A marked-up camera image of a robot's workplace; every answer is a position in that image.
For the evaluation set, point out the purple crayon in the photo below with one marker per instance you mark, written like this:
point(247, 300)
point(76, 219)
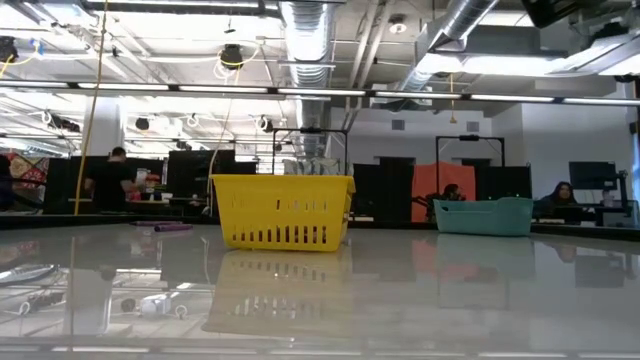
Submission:
point(150, 223)
point(172, 227)

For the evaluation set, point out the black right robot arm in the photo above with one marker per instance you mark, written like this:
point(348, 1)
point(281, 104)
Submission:
point(550, 10)

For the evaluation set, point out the yellow plastic basket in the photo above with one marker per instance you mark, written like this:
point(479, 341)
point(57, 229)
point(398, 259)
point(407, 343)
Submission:
point(280, 215)

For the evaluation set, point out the black partition panel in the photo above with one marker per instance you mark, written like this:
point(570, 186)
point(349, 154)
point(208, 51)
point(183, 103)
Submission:
point(190, 172)
point(385, 190)
point(65, 180)
point(505, 180)

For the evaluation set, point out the orange partition panel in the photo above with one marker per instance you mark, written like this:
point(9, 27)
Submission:
point(425, 175)

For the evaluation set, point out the long ceiling light bar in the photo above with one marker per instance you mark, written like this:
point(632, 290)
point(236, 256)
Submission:
point(225, 89)

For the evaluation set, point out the person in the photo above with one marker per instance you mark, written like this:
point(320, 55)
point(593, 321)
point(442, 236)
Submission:
point(562, 195)
point(452, 191)
point(110, 182)
point(5, 185)

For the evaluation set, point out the teal plastic basket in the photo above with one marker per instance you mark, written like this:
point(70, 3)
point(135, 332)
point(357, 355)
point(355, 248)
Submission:
point(482, 217)

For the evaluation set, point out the stacked plastic containers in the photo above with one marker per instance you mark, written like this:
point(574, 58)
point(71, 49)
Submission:
point(150, 185)

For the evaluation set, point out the wooden side table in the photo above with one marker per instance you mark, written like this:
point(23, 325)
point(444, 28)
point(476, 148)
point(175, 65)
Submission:
point(77, 200)

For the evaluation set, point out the black computer monitor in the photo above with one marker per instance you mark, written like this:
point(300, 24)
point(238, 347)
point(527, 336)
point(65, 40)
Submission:
point(592, 175)

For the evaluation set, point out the black desk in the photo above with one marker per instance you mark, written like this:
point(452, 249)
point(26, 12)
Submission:
point(600, 207)

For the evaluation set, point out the colourful patterned quilt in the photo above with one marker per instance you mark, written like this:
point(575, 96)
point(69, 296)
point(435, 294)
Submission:
point(30, 172)

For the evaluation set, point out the black ceiling box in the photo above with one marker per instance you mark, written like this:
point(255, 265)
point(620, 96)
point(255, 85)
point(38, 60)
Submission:
point(7, 50)

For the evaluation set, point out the black metal stand frame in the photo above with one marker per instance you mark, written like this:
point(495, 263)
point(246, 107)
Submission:
point(310, 131)
point(470, 137)

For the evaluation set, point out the silver round air duct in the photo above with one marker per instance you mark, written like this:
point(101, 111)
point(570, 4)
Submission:
point(307, 40)
point(450, 30)

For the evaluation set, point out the grey rectangular air duct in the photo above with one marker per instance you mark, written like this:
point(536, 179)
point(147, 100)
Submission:
point(515, 40)

